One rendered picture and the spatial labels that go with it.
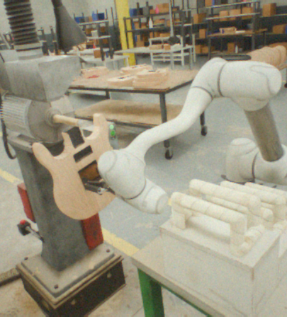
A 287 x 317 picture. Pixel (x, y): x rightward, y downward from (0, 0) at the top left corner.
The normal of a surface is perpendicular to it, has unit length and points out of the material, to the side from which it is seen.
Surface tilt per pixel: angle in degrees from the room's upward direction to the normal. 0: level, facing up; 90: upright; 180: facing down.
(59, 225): 90
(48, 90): 90
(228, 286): 90
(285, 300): 0
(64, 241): 90
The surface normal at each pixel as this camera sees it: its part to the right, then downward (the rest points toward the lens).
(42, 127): 0.61, 0.31
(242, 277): -0.68, 0.36
